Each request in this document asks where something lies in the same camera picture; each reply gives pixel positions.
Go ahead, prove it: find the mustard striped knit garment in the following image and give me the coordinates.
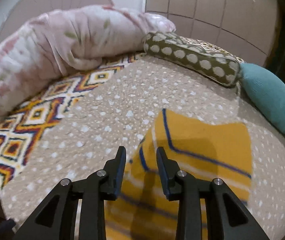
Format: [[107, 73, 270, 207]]
[[104, 109, 252, 239]]

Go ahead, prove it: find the geometric patterned blanket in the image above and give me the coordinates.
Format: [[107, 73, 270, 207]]
[[0, 53, 143, 191]]

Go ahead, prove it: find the beige white-dotted bedspread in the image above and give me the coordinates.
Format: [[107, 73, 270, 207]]
[[1, 57, 285, 239]]

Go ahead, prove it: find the teal cushion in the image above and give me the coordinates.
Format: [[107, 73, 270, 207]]
[[240, 63, 285, 135]]

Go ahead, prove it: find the olive white-spotted bolster pillow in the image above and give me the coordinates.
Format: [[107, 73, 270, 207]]
[[144, 32, 244, 87]]

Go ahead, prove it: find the pink floral comforter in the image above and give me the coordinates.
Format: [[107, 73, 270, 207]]
[[0, 5, 176, 121]]

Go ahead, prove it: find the beige wardrobe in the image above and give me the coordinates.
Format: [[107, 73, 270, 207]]
[[145, 0, 279, 67]]

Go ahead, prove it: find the round pink headboard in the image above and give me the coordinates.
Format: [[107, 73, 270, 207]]
[[0, 0, 114, 43]]

